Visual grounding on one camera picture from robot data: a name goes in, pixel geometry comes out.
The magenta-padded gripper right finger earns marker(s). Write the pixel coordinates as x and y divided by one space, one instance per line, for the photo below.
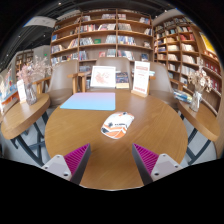
146 160

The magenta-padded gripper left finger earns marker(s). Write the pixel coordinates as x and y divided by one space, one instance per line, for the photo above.
76 160

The white orange computer mouse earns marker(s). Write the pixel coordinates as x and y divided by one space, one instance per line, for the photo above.
116 126

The blue pink gradient mouse pad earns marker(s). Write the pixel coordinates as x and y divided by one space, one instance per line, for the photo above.
88 101

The round wooden side table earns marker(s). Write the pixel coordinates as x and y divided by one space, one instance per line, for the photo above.
200 120
21 116

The stack of colourful books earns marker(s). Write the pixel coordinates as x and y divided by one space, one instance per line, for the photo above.
182 96

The brown leather wooden armchair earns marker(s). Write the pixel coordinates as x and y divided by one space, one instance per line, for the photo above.
61 83
113 62
160 85

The glass vase beige dried flowers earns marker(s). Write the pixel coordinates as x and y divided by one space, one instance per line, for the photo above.
196 100

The glass vase pink dried flowers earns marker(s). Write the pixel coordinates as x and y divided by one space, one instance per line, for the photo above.
30 93

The white red sign wooden stand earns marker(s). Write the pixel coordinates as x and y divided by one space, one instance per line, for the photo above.
141 78

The dark cover book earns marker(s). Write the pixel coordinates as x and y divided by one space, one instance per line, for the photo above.
122 79

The white framed floral picture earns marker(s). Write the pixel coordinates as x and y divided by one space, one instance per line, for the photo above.
102 76

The small white card sign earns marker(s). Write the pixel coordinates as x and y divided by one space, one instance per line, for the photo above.
21 90

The colourful book display stand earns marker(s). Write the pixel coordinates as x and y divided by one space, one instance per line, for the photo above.
6 88

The distant wooden bookshelf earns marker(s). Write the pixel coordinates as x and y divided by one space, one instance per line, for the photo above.
24 61

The tall wooden bookshelf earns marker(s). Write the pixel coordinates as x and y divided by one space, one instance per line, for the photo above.
180 50

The large wooden bookshelf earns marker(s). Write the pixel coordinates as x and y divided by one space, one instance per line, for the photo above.
100 36

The white hanging ceiling panel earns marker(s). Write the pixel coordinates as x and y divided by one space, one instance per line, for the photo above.
40 21

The yellow wall poster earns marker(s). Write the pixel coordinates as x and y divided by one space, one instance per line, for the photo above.
207 43

